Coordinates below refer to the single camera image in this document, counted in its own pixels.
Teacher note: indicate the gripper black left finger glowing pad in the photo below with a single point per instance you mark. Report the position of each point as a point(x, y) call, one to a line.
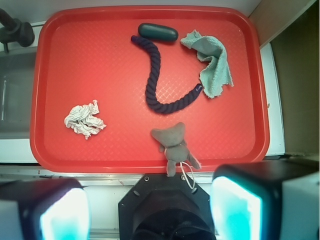
point(46, 209)

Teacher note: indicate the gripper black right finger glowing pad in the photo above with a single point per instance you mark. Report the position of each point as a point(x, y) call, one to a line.
point(267, 200)

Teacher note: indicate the crumpled white paper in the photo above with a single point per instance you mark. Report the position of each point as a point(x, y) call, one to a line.
point(82, 119)

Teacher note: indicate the grey plush mouse toy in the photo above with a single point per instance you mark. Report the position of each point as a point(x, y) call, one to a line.
point(172, 143)

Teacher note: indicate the red plastic tray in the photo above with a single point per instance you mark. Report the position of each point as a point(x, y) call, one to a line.
point(86, 54)

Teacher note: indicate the light green cloth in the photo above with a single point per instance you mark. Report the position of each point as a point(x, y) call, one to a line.
point(217, 73)

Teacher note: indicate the steel sink basin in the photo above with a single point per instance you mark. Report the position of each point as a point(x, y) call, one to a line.
point(16, 88)

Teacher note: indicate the dark grey faucet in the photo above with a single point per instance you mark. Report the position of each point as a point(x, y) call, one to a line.
point(14, 30)

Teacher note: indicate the dark green oval case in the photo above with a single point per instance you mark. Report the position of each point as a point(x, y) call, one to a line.
point(157, 32)

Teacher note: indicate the black octagonal mount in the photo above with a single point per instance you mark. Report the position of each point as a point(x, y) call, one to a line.
point(159, 207)

